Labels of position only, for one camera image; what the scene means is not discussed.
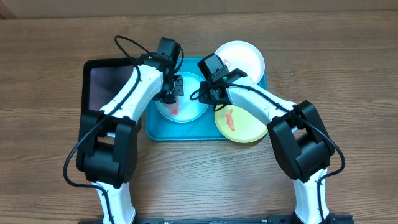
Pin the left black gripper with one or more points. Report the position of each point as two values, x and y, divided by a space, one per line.
179 91

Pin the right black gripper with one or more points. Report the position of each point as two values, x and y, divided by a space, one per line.
206 89

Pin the green and orange sponge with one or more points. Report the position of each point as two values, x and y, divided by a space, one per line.
172 108

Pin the light blue plate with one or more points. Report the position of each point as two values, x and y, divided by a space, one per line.
188 110

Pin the yellow-green plate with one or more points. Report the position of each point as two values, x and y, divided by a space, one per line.
238 125

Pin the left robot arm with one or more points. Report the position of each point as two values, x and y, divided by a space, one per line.
106 151

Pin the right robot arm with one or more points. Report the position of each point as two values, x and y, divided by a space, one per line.
301 144

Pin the teal plastic tray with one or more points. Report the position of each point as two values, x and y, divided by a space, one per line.
203 128

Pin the black rectangular tray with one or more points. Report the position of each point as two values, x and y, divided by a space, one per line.
102 81

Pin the white plate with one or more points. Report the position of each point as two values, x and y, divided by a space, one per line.
244 56

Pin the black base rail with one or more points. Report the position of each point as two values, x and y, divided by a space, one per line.
271 219

